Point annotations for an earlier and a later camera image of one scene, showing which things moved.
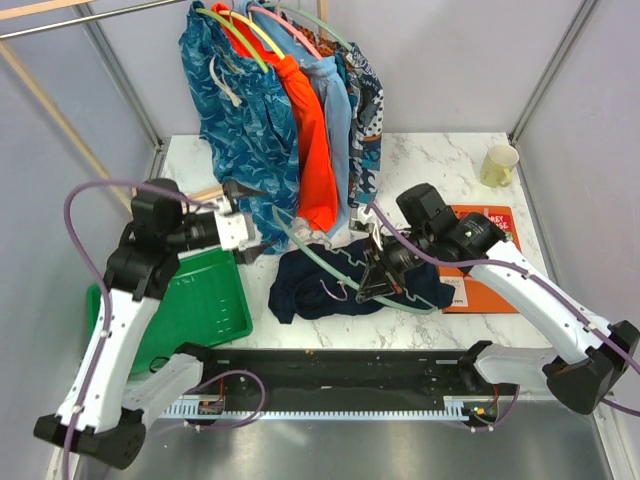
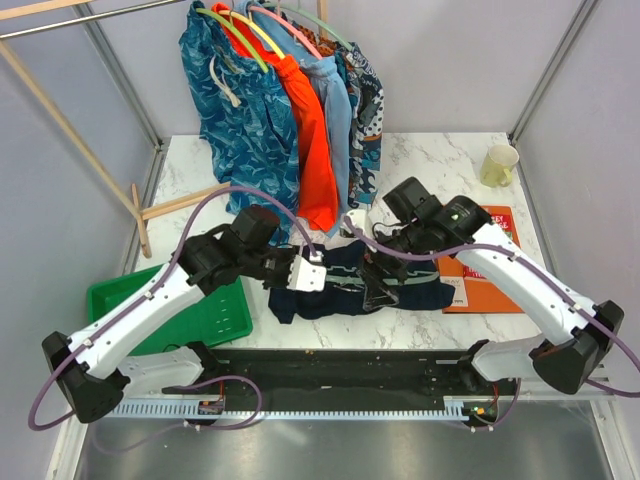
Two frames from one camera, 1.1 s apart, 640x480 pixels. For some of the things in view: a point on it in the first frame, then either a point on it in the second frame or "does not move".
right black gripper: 381,276 does not move
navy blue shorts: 311,277 does not move
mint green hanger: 343,280 → 414,277
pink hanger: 290,27 does not move
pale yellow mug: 495,171 does not move
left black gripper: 233,191 → 289,254
